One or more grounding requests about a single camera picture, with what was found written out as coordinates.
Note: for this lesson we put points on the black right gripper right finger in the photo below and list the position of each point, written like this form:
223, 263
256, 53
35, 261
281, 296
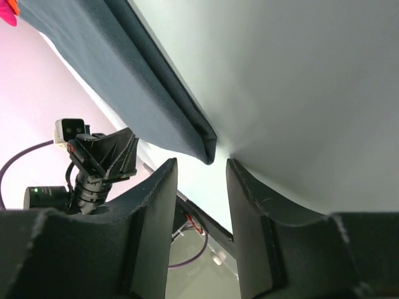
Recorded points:
284, 250

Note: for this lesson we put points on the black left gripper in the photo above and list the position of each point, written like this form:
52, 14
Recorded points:
87, 153

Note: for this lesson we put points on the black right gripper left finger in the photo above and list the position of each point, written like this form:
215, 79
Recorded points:
123, 252

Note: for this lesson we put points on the grey t-shirt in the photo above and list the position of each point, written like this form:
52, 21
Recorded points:
108, 46

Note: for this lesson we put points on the folded red t-shirt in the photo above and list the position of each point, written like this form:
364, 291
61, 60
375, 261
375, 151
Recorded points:
7, 14

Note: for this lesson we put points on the folded orange t-shirt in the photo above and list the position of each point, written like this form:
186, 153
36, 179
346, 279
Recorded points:
14, 6

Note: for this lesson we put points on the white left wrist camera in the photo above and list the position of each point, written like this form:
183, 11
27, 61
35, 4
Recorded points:
67, 129

